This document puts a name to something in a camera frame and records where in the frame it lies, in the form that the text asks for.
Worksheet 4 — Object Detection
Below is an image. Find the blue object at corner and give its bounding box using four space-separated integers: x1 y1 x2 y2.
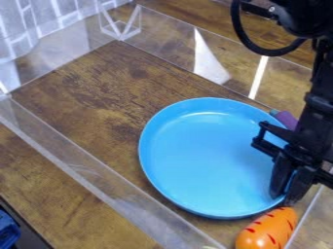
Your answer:
0 210 21 249

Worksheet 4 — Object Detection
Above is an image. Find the orange toy carrot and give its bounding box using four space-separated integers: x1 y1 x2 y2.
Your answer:
235 207 298 249

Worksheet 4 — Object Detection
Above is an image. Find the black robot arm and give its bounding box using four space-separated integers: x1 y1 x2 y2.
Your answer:
230 0 333 205

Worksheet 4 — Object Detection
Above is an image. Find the clear acrylic enclosure wall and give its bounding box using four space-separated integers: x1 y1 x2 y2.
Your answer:
0 0 333 249

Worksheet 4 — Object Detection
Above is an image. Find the purple toy eggplant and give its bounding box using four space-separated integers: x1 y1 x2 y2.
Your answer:
269 109 298 130

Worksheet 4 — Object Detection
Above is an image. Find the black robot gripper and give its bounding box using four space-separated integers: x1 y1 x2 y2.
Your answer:
251 93 333 206

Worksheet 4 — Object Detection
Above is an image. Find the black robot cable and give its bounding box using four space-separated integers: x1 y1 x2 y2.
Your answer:
228 0 309 57

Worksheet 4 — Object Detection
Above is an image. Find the blue plastic plate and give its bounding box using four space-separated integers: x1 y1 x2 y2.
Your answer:
137 97 283 219

